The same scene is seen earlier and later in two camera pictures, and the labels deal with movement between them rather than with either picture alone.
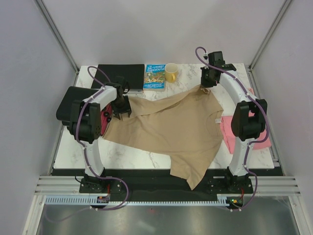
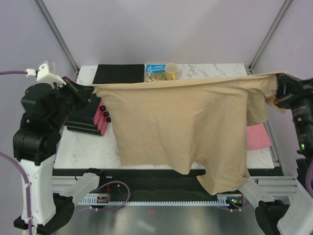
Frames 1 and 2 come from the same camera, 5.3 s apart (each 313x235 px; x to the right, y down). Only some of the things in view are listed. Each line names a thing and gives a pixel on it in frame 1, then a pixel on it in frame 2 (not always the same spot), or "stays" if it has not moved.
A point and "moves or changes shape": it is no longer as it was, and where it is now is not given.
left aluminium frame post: [41, 7] stays
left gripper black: [126, 109] → [83, 93]
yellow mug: [171, 72] stays
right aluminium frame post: [284, 7] stays
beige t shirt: [184, 126] moves or changes shape
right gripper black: [204, 83] → [290, 88]
